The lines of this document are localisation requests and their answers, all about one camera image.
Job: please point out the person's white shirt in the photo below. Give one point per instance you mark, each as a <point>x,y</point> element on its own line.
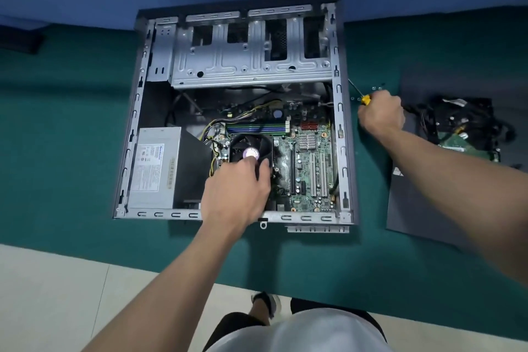
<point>313,333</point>

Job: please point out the person's right forearm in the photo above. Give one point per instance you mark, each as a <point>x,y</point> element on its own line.
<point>466,191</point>

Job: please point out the silver power supply unit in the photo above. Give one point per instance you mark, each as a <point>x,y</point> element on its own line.
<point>152,170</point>

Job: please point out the green floor mat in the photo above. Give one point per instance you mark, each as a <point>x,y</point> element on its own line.
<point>62,137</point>

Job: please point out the silver metal drive cage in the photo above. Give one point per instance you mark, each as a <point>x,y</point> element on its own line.
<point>247,63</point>

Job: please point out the desktop computer case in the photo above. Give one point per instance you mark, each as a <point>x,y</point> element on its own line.
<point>136,116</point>

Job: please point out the black flat base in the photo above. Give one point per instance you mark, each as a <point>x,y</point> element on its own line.
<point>20,41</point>

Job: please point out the person's right hand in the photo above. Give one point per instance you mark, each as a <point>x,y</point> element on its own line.
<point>383,114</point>

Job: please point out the black side panel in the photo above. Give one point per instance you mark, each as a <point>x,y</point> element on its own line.
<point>412,211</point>

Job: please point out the hard drive with cables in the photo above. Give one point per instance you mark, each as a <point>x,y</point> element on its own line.
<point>470,125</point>

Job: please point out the person's black shorts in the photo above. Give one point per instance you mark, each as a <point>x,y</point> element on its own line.
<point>231,323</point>

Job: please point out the person's left hand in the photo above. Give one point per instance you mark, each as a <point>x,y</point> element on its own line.
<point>237,199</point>

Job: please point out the cluster of silver screws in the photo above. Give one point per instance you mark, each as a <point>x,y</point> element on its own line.
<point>373,88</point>

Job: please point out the person's left forearm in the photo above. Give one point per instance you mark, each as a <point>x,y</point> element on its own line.
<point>165,290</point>

